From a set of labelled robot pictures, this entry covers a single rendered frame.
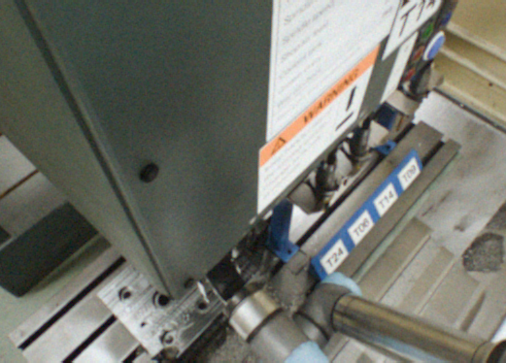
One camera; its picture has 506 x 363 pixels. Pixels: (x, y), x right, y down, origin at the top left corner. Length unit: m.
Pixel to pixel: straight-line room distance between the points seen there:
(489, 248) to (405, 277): 0.33
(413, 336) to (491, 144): 1.01
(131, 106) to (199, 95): 0.05
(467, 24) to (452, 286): 0.74
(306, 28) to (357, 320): 0.55
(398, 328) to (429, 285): 0.72
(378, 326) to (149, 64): 0.60
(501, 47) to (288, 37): 1.22
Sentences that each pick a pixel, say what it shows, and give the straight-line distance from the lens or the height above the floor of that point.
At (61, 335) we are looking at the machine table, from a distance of 1.21.
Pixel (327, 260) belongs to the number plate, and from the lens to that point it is 1.14.
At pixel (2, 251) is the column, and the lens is 1.39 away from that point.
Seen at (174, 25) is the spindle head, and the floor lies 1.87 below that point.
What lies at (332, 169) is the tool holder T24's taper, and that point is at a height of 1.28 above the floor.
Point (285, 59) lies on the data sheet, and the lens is 0.29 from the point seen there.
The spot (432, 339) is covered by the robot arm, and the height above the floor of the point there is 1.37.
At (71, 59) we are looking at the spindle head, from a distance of 0.18.
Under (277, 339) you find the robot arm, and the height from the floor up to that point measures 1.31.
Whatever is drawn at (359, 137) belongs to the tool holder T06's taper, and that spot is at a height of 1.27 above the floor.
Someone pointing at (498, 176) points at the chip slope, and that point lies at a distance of 1.59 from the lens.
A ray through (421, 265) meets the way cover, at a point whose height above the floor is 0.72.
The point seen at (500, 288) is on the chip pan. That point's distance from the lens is 1.58.
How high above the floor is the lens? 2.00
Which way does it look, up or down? 59 degrees down
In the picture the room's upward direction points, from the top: straight up
